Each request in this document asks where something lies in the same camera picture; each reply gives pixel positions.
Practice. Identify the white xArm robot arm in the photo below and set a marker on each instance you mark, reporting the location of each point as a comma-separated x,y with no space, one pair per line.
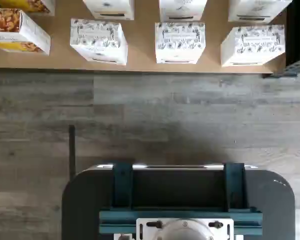
185,232

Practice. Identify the wooden shelf board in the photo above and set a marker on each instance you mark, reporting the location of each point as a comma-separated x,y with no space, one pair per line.
140,50

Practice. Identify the white floral print box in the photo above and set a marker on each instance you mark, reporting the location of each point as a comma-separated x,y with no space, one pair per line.
107,8
252,45
182,10
97,37
257,10
180,40

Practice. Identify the yellow-label granola box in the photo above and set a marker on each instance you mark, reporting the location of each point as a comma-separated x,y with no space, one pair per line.
27,6
15,30

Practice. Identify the thin black rod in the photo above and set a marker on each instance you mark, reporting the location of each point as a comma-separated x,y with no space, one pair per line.
72,150

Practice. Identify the dark grey mobile base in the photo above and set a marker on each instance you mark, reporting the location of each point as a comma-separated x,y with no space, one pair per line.
85,205

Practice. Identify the teal metal mounting frame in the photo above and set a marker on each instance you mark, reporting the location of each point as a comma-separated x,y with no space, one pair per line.
122,185

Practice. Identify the black metal shelf frame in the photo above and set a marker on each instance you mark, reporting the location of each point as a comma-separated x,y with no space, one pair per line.
297,30

